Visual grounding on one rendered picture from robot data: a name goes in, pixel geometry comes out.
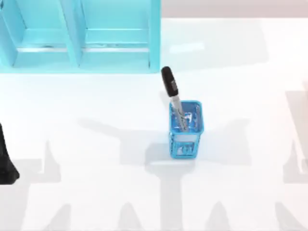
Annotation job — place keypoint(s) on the blue mesh pen holder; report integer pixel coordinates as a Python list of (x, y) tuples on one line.
[(185, 142)]

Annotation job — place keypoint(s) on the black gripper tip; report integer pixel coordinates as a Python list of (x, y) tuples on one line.
[(6, 169)]

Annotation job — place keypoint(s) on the light blue rack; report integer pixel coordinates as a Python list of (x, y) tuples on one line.
[(115, 36)]

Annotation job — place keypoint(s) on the black and grey marker pen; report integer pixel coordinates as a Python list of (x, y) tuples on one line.
[(170, 83)]

